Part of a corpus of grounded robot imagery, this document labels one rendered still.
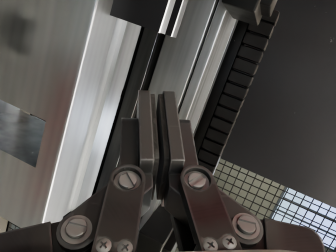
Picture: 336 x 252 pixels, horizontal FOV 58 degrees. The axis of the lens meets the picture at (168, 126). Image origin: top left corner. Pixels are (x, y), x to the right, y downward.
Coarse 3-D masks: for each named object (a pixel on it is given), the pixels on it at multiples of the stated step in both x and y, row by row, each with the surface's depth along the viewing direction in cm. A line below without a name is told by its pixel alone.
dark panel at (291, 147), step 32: (288, 0) 59; (320, 0) 57; (288, 32) 60; (320, 32) 58; (288, 64) 61; (320, 64) 59; (256, 96) 64; (288, 96) 62; (320, 96) 60; (256, 128) 65; (288, 128) 63; (320, 128) 61; (256, 160) 66; (288, 160) 64; (320, 160) 62; (320, 192) 64
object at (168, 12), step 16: (128, 0) 16; (144, 0) 15; (160, 0) 15; (176, 0) 17; (128, 16) 16; (144, 16) 16; (160, 16) 15; (176, 16) 17; (160, 32) 16; (176, 32) 18
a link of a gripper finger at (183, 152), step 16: (160, 96) 13; (160, 112) 12; (176, 112) 12; (160, 128) 12; (176, 128) 12; (160, 144) 12; (176, 144) 11; (192, 144) 12; (160, 160) 12; (176, 160) 11; (192, 160) 12; (160, 176) 12; (176, 176) 11; (160, 192) 12; (176, 192) 11; (224, 192) 11; (176, 208) 11; (240, 208) 10; (240, 224) 10; (256, 224) 10; (240, 240) 10; (256, 240) 10
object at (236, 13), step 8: (224, 0) 32; (232, 0) 32; (240, 0) 31; (248, 0) 31; (256, 0) 31; (264, 0) 32; (272, 0) 31; (232, 8) 33; (240, 8) 32; (248, 8) 31; (256, 8) 31; (264, 8) 34; (272, 8) 36; (232, 16) 40; (240, 16) 38; (248, 16) 35; (256, 16) 35; (256, 24) 40
